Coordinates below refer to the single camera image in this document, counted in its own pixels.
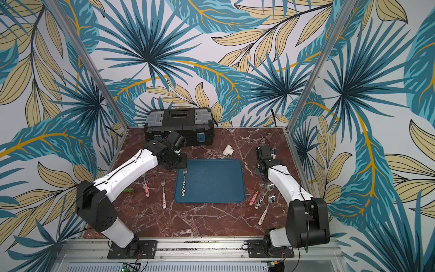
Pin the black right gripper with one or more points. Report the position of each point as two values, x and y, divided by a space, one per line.
260 169

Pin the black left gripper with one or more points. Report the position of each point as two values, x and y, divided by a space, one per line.
183 163

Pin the white cartoon handle fork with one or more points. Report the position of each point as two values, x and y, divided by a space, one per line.
164 204

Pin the cow pattern handle spoon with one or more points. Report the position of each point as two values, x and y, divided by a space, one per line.
269 188

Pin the cow pattern handle fork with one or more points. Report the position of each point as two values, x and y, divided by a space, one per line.
184 172

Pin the white cartoon handle spoon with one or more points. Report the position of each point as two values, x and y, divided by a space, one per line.
271 199

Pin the pink strawberry handle spoon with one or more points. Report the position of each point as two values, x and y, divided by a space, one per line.
145 186

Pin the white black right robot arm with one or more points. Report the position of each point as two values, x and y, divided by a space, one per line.
307 217

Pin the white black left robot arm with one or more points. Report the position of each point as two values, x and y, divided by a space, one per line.
95 199

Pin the white PVC pipe fitting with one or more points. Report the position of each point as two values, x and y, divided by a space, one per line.
228 151

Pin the black plastic toolbox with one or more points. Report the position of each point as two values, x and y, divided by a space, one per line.
196 125

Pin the teal rectangular tray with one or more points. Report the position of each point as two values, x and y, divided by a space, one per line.
211 181

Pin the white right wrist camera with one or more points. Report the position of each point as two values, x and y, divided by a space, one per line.
266 153

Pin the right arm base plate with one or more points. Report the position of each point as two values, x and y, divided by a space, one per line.
262 249

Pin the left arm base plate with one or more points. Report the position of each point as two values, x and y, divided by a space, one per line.
132 250

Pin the aluminium front rail frame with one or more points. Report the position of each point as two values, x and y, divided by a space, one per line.
215 254

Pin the right aluminium corner post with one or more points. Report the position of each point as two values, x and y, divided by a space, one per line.
322 59

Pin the aluminium corner post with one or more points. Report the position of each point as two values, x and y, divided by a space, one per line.
322 59
68 28

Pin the left aluminium corner post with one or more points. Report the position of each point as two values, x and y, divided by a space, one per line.
68 28

